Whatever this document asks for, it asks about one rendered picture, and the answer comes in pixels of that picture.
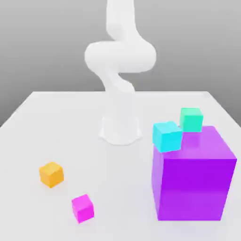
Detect small cyan cube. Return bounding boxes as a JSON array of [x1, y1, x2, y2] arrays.
[[153, 120, 184, 153]]

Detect small green cube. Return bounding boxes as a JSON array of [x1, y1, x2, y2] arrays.
[[179, 107, 204, 133]]

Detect small orange cube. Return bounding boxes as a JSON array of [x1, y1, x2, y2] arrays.
[[39, 161, 64, 189]]

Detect small magenta cube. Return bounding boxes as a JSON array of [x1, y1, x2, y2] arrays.
[[71, 193, 95, 224]]

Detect large purple box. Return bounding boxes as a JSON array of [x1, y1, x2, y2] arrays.
[[152, 125, 238, 221]]

